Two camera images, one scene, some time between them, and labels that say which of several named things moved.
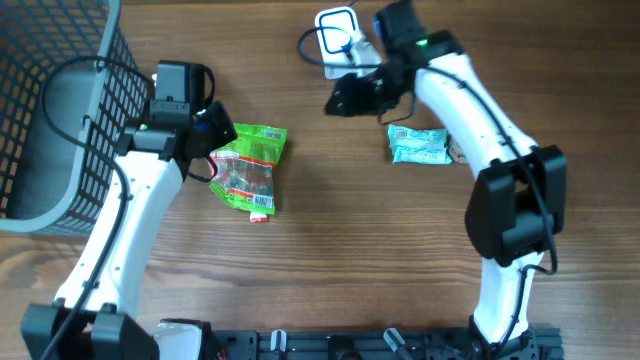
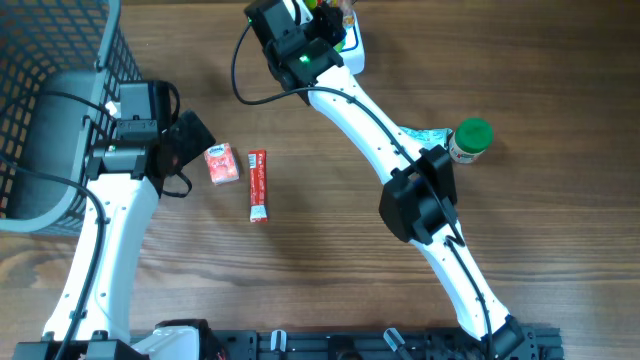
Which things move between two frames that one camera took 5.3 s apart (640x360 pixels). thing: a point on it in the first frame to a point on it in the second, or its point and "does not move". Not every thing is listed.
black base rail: x=529 y=343 does not move
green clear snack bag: x=244 y=167 to x=351 y=39
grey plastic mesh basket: x=72 y=90 does not move
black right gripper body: x=372 y=94 to x=324 y=27
